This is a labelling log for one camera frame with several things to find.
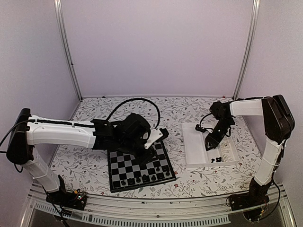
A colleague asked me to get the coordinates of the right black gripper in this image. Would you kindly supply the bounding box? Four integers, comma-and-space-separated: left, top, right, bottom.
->
205, 118, 234, 151

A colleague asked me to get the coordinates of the black and white chessboard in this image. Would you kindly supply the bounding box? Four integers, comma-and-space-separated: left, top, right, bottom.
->
107, 141, 177, 193

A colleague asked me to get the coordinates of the white plastic compartment tray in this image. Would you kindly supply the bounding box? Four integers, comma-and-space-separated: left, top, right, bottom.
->
181, 123, 240, 168

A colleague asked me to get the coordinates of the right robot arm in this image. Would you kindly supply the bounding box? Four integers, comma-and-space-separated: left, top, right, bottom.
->
205, 95, 295, 206

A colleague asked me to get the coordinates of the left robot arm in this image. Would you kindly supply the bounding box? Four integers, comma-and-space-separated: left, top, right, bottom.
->
5, 108, 163, 205

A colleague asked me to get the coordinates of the floral patterned table mat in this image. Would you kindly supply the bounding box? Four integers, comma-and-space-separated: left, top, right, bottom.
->
51, 97, 261, 199

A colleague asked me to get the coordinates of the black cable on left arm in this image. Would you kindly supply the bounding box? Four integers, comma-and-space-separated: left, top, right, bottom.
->
107, 98, 161, 131

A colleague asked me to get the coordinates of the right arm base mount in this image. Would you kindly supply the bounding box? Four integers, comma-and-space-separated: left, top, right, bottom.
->
226, 192, 269, 222

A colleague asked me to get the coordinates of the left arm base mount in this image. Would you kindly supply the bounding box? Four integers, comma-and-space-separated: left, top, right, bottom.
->
46, 189, 87, 210

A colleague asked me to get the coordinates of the aluminium front rail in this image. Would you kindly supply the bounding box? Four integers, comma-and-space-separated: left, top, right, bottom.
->
21, 184, 297, 227

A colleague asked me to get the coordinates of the right aluminium frame post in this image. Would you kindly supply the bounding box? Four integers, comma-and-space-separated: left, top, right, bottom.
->
232, 0, 260, 99

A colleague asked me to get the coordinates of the aluminium frame post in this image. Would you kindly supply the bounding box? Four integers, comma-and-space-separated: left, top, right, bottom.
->
53, 0, 83, 101
232, 0, 260, 99

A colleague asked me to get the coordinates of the left aluminium frame post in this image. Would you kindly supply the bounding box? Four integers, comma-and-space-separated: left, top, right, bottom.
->
53, 0, 83, 101

